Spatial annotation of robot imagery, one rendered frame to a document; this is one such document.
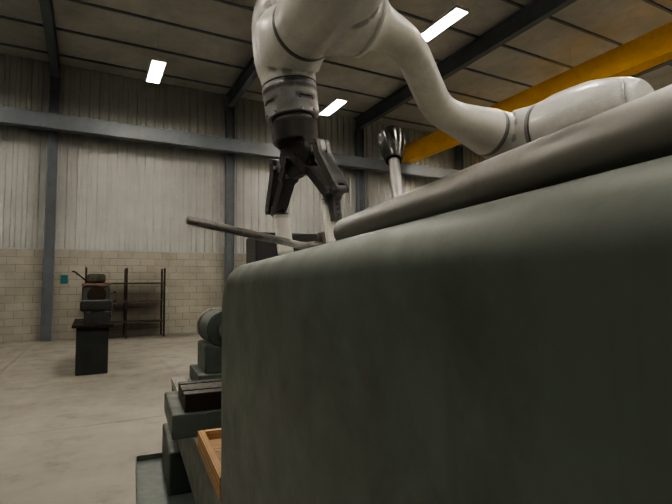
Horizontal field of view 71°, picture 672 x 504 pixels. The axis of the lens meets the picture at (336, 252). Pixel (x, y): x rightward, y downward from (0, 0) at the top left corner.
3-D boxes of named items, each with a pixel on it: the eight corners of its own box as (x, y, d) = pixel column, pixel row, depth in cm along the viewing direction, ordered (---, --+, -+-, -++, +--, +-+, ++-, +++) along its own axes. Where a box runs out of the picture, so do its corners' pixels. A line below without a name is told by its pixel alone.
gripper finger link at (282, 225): (275, 214, 81) (272, 215, 81) (279, 254, 80) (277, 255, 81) (289, 214, 83) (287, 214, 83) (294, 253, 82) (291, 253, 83)
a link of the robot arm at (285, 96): (281, 71, 71) (285, 110, 71) (327, 81, 77) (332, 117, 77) (251, 93, 78) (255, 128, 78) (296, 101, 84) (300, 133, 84)
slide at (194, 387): (343, 395, 132) (343, 379, 133) (184, 413, 115) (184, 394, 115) (320, 383, 149) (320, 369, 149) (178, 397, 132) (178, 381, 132)
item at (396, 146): (415, 165, 51) (414, 122, 51) (389, 162, 50) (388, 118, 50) (396, 173, 54) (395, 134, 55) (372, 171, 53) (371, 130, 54)
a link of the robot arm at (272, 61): (247, 96, 79) (276, 62, 68) (237, 7, 80) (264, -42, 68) (305, 101, 85) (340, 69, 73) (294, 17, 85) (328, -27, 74)
